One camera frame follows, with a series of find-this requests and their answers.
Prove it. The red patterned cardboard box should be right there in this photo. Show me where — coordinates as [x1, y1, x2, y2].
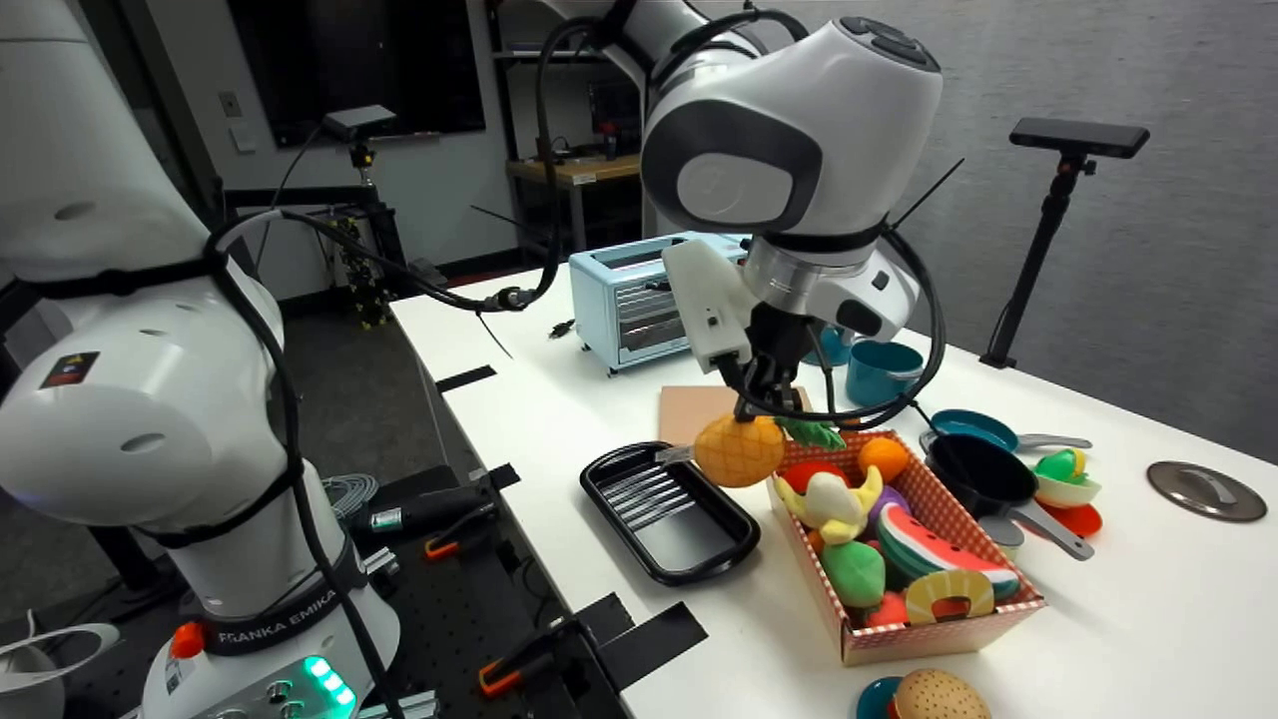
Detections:
[773, 435, 1041, 662]

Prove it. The green toy in bowl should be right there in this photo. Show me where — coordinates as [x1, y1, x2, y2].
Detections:
[1036, 447, 1100, 508]

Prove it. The stuffed peeled banana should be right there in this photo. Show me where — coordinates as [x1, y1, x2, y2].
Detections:
[774, 468, 883, 545]

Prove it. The toy burger bun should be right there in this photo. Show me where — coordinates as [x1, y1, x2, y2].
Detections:
[892, 670, 991, 719]

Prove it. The blue toy kettle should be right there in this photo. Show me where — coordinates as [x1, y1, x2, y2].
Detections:
[807, 324, 852, 368]

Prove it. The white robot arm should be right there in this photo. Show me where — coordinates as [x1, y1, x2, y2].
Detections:
[0, 0, 944, 719]

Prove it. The teal toy cup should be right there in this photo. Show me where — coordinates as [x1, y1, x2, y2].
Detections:
[846, 340, 923, 409]

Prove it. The grey round table grommet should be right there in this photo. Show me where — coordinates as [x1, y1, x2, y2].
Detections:
[1147, 460, 1265, 525]

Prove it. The black plastic tray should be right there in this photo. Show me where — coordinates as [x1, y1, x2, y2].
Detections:
[581, 441, 758, 586]

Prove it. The stuffed pineapple ring slice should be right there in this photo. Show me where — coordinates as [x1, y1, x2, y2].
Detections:
[902, 573, 994, 628]

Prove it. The teal toy pan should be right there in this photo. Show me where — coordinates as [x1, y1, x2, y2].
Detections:
[918, 409, 1093, 460]

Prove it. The wooden side table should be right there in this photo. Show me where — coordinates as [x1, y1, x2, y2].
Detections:
[506, 155, 642, 248]

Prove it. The wooden cutting board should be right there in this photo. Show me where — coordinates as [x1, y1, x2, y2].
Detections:
[655, 385, 787, 447]

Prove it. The green stuffed fruit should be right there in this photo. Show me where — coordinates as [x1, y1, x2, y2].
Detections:
[819, 545, 888, 606]

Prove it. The stuffed watermelon slice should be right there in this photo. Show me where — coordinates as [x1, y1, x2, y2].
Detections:
[875, 505, 1020, 596]

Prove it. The black orange clamp front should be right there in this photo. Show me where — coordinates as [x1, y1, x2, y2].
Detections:
[477, 596, 709, 698]

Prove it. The light blue toy toaster oven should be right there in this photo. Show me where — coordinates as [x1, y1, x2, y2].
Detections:
[569, 232, 747, 373]

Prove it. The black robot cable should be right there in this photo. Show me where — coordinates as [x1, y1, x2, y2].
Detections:
[197, 0, 970, 719]

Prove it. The stuffed orange half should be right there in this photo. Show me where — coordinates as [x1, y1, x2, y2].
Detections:
[855, 435, 915, 485]

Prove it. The small tripod camera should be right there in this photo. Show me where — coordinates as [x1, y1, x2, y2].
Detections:
[320, 102, 405, 324]

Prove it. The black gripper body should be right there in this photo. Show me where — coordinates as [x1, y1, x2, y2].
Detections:
[743, 305, 819, 399]

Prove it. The black orange clamp rear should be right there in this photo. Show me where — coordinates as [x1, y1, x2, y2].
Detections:
[347, 464, 520, 560]

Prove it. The black orange clamp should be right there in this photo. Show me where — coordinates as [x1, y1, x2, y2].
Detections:
[477, 596, 709, 698]
[347, 464, 520, 560]

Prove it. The black toy frying pan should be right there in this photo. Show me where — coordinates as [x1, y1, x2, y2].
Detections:
[927, 435, 1093, 560]

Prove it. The black wall monitor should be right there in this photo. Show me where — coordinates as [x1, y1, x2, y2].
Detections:
[229, 0, 489, 148]

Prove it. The orange stuffed pineapple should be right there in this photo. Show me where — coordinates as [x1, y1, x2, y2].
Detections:
[693, 416, 787, 489]

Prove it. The black camera stand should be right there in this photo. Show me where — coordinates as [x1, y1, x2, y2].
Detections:
[984, 115, 1149, 368]

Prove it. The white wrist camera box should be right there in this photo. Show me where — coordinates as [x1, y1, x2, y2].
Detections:
[662, 239, 754, 373]

